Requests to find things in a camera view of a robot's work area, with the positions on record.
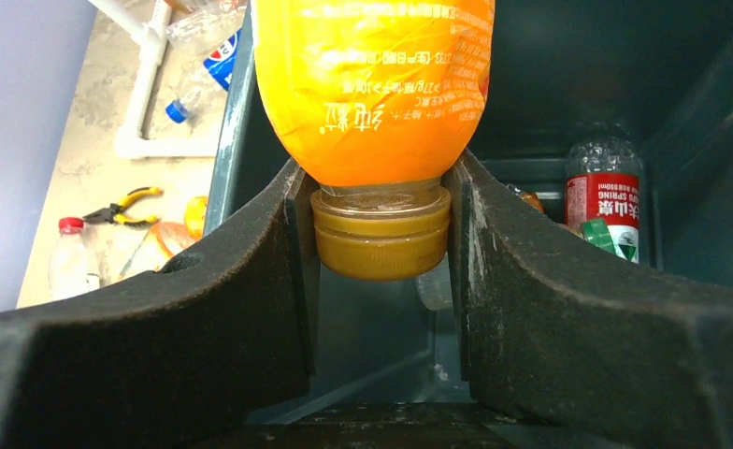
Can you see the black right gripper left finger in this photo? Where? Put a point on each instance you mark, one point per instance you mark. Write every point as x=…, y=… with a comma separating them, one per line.
x=170, y=356

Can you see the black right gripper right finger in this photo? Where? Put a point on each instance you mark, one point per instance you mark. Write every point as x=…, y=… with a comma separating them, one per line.
x=552, y=328

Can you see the long orange white label bottle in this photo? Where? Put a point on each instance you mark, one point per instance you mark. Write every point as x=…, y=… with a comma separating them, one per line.
x=530, y=198

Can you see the large red label water bottle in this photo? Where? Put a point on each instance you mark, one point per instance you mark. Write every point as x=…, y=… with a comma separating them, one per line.
x=602, y=194

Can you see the orange juice bottle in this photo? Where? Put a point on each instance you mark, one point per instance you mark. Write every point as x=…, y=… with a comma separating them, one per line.
x=375, y=100

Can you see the dark green plastic bin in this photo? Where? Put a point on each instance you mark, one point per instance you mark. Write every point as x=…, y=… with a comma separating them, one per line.
x=659, y=73

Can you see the large orange label crushed bottle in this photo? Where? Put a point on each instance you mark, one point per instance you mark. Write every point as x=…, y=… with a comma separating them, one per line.
x=164, y=240

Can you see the clear bottle red cap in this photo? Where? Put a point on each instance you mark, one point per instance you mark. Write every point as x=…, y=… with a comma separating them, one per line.
x=73, y=268

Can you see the yellow black pliers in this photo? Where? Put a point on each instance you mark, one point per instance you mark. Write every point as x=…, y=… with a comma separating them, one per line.
x=116, y=212

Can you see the clear Pepsi bottle blue cap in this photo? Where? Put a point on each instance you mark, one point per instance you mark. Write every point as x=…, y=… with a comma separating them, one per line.
x=208, y=33

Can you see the white PVC pipe frame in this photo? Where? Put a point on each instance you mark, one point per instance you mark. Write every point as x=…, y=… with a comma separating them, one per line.
x=151, y=38

